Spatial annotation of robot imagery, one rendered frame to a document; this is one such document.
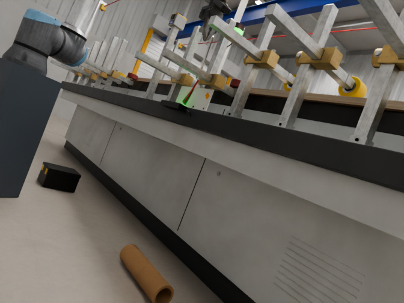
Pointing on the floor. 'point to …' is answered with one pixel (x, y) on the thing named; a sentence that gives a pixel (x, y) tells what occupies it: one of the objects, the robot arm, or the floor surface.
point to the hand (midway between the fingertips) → (206, 38)
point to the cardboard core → (146, 275)
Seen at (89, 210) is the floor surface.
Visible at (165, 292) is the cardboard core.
